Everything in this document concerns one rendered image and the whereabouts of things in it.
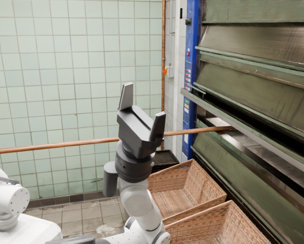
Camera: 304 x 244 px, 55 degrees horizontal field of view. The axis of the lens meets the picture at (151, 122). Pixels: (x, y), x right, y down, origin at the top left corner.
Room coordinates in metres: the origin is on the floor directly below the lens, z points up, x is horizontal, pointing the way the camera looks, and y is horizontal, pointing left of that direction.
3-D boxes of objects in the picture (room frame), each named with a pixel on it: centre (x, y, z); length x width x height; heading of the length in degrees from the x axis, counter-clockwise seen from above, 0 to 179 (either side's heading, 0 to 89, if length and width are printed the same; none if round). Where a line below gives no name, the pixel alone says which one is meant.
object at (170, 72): (2.78, -0.17, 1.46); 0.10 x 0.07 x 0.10; 14
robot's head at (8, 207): (0.63, 0.37, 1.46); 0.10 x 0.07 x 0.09; 69
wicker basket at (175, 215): (1.83, -0.18, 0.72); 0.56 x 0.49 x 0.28; 16
